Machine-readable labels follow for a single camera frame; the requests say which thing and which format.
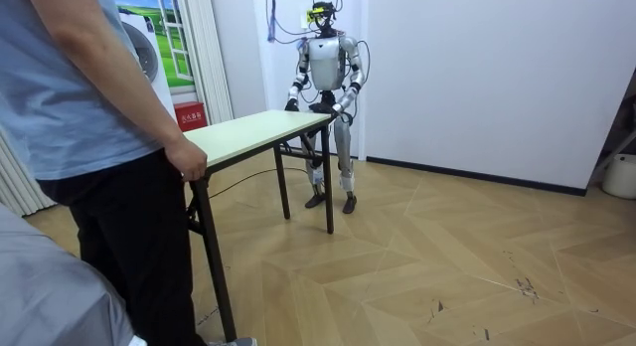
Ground white pleated curtain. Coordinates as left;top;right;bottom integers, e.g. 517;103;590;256
174;0;236;126
0;129;57;219

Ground white washing machine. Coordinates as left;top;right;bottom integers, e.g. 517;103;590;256
118;10;178;120

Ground white bin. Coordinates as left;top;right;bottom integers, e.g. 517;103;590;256
601;153;636;201

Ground red box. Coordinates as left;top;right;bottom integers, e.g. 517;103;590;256
173;100;209;133

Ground robot legs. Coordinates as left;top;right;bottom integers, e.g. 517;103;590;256
302;112;359;216

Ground black floor cable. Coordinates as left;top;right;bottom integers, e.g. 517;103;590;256
208;166;312;201

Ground folding table with black legs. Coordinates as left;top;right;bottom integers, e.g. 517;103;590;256
182;109;340;343

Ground cable bundle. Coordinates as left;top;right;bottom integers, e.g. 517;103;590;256
263;0;319;46

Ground robot body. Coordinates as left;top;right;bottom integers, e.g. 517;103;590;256
296;0;372;115

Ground landscape window wall poster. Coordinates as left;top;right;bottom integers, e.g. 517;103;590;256
111;0;197;90

